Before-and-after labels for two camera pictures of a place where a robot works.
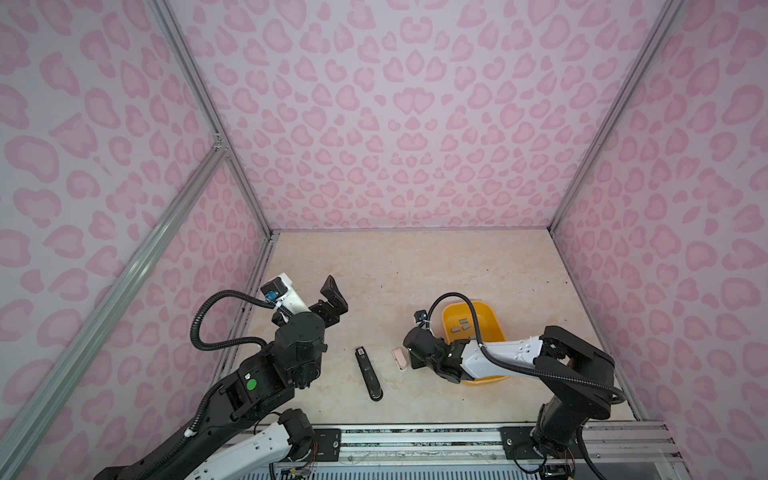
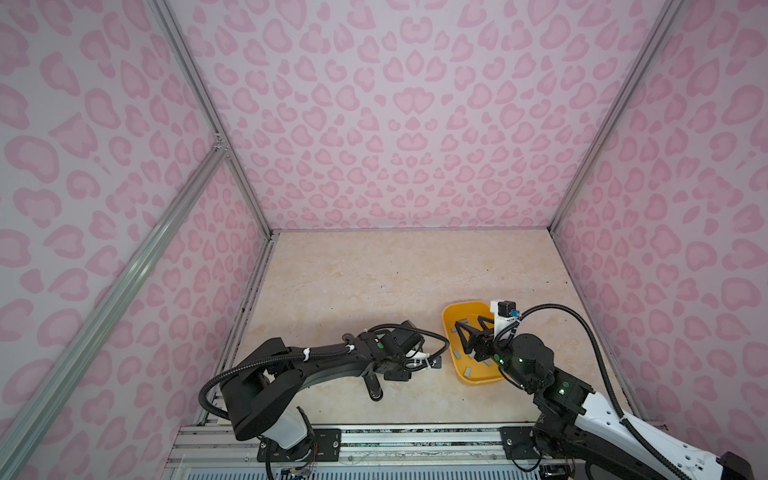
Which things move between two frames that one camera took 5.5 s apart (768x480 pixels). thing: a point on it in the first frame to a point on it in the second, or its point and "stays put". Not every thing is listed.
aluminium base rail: (486, 452) stays put
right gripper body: (416, 362) to (489, 348)
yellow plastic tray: (458, 324) stays put
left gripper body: (329, 317) to (400, 372)
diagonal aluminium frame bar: (80, 346) stays put
